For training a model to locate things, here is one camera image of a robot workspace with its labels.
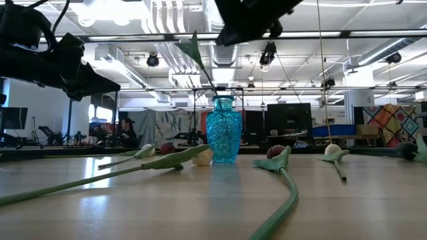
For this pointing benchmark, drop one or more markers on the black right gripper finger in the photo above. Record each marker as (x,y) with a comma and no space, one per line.
(237,36)

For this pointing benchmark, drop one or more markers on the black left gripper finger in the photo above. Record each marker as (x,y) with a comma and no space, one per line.
(83,96)
(95,83)

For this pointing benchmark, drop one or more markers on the black artificial tulip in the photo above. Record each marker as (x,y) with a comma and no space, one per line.
(406,150)
(191,48)

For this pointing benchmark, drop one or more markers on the white artificial tulip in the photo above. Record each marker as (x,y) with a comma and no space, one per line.
(144,152)

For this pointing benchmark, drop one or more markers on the dark red artificial tulip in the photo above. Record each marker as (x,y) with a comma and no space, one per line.
(166,148)
(277,163)

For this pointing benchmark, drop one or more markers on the blue patterned glass vase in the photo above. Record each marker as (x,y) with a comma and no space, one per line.
(223,133)

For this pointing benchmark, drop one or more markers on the cream artificial tulip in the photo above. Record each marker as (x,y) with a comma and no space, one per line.
(166,161)
(332,149)

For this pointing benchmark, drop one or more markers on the black background robot arm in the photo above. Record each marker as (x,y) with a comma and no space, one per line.
(50,133)

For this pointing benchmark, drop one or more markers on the black ceiling spotlight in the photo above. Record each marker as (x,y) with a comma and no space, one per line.
(393,57)
(268,53)
(152,60)
(328,82)

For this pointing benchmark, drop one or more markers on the black computer monitor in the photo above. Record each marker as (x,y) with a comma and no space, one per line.
(13,118)

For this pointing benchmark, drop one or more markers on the person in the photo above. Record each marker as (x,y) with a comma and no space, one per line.
(128,136)

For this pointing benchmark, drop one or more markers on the black rig crossbar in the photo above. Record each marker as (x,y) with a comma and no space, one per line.
(300,88)
(168,37)

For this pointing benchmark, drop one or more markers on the leaf print curtain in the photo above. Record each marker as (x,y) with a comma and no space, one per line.
(166,126)

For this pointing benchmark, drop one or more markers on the black background equipment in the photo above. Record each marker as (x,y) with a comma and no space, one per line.
(191,136)

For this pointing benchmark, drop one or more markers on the white pillar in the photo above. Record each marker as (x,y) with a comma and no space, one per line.
(358,96)

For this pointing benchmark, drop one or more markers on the blue storage bin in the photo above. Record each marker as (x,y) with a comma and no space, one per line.
(333,130)

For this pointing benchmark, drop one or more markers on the wooden background table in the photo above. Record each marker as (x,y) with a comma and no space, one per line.
(350,136)

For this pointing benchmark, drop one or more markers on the cardboard box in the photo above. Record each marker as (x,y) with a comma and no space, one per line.
(367,129)

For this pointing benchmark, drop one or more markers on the colourful patchwork quilt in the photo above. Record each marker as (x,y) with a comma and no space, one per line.
(390,125)

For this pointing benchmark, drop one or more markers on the silver ventilation duct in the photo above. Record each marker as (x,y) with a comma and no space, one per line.
(383,51)
(225,55)

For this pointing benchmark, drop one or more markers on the black rig post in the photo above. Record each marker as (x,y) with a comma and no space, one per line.
(243,100)
(69,121)
(195,113)
(115,116)

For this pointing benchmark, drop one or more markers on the black aluminium table frame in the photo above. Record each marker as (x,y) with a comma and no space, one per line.
(50,155)

